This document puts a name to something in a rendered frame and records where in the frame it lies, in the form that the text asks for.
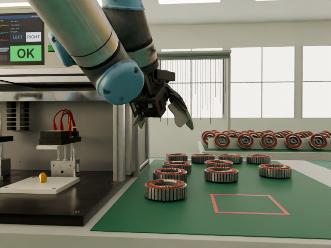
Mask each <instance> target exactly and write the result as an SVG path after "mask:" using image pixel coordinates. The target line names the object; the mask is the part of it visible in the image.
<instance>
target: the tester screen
mask: <svg viewBox="0 0 331 248"><path fill-rule="evenodd" d="M15 32H41V41H34V42H10V33H15ZM27 45H41V46H42V19H41V18H40V17H39V16H38V15H12V16H0V56H3V55H7V60H4V61H0V63H33V62H42V53H41V61H18V62H11V61H10V46H27Z"/></svg>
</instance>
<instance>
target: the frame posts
mask: <svg viewBox="0 0 331 248"><path fill-rule="evenodd" d="M131 173H132V110H131V107H130V104H129V103H126V104H123V105H113V181H120V182H123V181H124V180H125V174H126V175H130V174H131Z"/></svg>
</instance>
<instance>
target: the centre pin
mask: <svg viewBox="0 0 331 248"><path fill-rule="evenodd" d="M46 182H47V175H46V174H45V173H44V172H42V173H40V175H39V183H46Z"/></svg>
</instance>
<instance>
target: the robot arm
mask: <svg viewBox="0 0 331 248"><path fill-rule="evenodd" d="M26 1H27V2H28V3H29V4H30V6H31V7H32V8H33V9H34V11H35V12H36V13H37V14H38V16H39V17H40V18H41V19H42V21H43V22H44V23H45V24H46V26H47V27H48V28H49V30H50V31H49V33H48V37H49V40H50V42H51V45H52V47H53V49H54V51H55V53H56V54H57V56H58V58H59V60H60V61H61V63H62V64H63V65H64V66H66V67H70V66H73V65H78V66H79V67H80V69H81V70H82V71H83V72H84V74H85V75H86V76H87V78H88V79H89V80H90V81H91V83H92V84H93V85H94V87H95V88H96V89H97V92H98V94H99V95H101V96H102V97H103V98H104V99H105V100H106V101H107V102H109V103H110V104H113V105H123V104H126V103H129V104H130V107H131V110H132V112H133V115H134V117H135V118H136V119H135V120H134V122H133V126H135V125H136V124H137V123H138V125H139V127H140V128H141V129H142V127H143V125H144V123H145V118H161V117H162V116H163V114H164V113H165V111H166V105H167V103H166V102H167V101H168V100H169V102H170V104H169V105H168V109H169V110H170V112H171V113H172V114H173V115H174V122H175V124H176V125H177V126H178V127H182V126H183V125H184V124H186V125H187V126H188V127H189V128H190V129H191V130H193V129H194V126H193V121H192V118H191V115H190V113H189V111H188V108H187V106H186V104H185V102H184V100H183V98H182V97H181V95H180V94H179V93H178V92H176V91H175V90H173V89H172V88H171V86H170V85H168V84H167V83H169V82H174V81H175V72H171V71H168V70H166V69H163V70H161V69H157V68H158V66H159V63H158V59H157V53H156V50H157V48H156V47H155V46H154V43H153V39H152V36H151V32H150V29H149V25H148V22H147V18H146V14H145V8H144V6H143V3H142V0H101V1H102V6H103V8H101V6H100V4H99V3H98V1H97V0H26ZM132 102H133V103H134V106H135V108H136V111H134V110H133V107H132Z"/></svg>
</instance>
